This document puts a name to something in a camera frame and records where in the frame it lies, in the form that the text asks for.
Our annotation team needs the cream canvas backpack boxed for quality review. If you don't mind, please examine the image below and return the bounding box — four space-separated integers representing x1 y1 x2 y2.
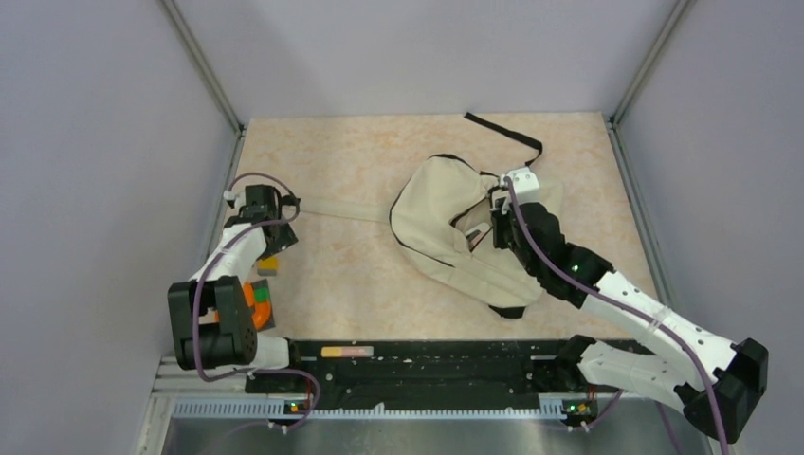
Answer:
301 113 563 319

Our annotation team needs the yellow pink highlighter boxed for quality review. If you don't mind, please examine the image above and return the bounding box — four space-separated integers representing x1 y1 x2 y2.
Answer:
320 345 375 358

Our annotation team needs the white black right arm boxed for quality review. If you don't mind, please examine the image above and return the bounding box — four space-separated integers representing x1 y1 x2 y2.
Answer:
492 184 769 445

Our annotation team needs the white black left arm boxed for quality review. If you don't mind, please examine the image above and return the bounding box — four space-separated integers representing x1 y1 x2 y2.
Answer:
167 185 300 371

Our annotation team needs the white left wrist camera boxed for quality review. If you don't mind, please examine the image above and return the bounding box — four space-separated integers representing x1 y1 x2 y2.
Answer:
223 191 246 208

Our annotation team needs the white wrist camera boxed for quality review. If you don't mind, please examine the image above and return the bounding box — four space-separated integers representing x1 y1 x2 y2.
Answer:
223 191 246 208
499 167 541 200

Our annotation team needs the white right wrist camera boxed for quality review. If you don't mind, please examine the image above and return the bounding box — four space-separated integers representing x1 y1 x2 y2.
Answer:
499 167 541 200

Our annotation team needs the aluminium frame rail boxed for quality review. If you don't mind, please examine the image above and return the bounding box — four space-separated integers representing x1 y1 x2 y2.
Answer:
157 0 245 136

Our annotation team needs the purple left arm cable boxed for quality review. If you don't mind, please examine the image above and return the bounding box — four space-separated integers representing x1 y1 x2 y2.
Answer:
191 173 321 431

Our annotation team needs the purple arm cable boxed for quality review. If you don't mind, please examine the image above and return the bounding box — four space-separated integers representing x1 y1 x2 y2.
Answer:
191 173 321 431
502 176 733 455

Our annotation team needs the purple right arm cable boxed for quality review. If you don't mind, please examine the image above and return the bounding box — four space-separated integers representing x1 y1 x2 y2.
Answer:
502 176 733 455

